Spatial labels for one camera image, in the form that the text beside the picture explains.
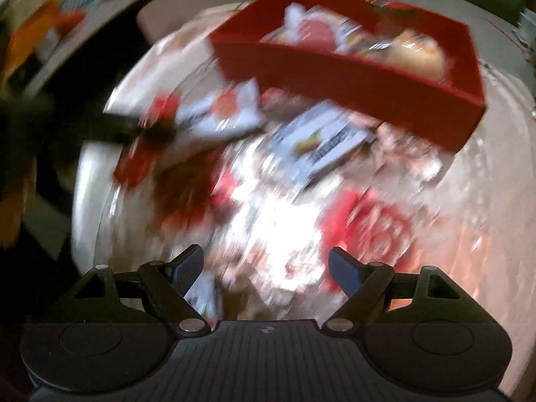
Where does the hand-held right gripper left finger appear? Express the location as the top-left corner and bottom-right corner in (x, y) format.
(63, 244), (211, 336)

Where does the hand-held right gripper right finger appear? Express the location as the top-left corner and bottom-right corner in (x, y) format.
(322, 247), (474, 336)

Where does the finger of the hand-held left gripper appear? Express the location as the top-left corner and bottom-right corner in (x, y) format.
(93, 115), (177, 146)

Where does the white noodle snack packet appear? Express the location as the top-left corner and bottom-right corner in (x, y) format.
(175, 79), (267, 140)

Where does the snack packet with dark label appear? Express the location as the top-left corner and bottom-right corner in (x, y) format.
(267, 100), (376, 190)

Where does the red cardboard box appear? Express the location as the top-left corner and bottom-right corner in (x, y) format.
(209, 0), (487, 151)

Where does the pink sausage packet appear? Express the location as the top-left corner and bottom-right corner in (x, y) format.
(262, 3), (348, 53)

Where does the round steamed cake packet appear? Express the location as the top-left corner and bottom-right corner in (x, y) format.
(375, 28), (448, 83)

